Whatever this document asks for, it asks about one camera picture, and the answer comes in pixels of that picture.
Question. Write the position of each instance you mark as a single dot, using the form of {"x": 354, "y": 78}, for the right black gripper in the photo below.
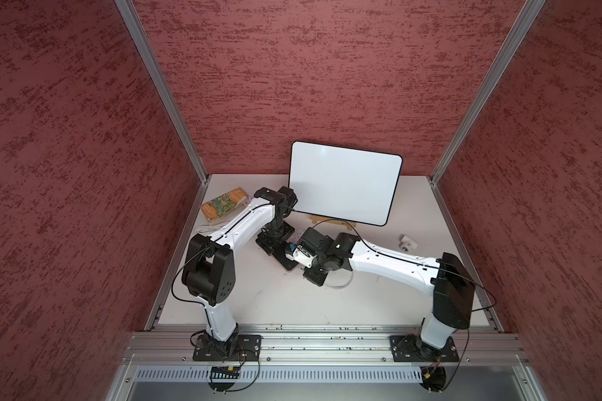
{"x": 318, "y": 278}

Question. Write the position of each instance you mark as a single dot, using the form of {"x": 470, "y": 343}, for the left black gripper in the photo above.
{"x": 265, "y": 241}

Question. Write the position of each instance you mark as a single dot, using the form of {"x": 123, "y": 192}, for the black phone pink case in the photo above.
{"x": 284, "y": 254}

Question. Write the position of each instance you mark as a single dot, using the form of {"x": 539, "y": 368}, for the white plug adapter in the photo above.
{"x": 407, "y": 244}

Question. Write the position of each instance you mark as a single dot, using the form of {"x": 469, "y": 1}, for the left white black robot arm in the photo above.
{"x": 208, "y": 271}

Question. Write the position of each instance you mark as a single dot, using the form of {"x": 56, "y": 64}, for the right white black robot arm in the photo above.
{"x": 444, "y": 279}

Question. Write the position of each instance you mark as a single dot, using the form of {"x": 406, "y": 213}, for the wooden board stand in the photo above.
{"x": 317, "y": 220}

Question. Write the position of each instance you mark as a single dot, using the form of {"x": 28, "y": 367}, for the colourful patterned book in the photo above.
{"x": 222, "y": 205}

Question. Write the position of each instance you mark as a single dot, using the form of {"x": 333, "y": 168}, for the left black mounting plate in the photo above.
{"x": 239, "y": 348}

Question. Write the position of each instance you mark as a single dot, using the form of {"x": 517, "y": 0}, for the black mounting plate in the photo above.
{"x": 410, "y": 348}
{"x": 239, "y": 348}

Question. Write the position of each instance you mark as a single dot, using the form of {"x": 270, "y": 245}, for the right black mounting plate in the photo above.
{"x": 410, "y": 348}

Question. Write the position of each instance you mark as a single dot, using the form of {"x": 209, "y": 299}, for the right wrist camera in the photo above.
{"x": 297, "y": 254}

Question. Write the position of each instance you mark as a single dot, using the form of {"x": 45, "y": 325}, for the white board black frame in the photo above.
{"x": 348, "y": 184}

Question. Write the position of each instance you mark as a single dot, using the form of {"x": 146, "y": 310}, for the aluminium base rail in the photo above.
{"x": 326, "y": 345}

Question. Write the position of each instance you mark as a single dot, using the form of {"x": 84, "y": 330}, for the left aluminium corner post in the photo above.
{"x": 142, "y": 43}

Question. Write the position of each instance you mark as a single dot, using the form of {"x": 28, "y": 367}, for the aluminium corner post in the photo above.
{"x": 142, "y": 43}
{"x": 521, "y": 25}

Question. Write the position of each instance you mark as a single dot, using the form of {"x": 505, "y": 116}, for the right aluminium corner post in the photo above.
{"x": 521, "y": 25}

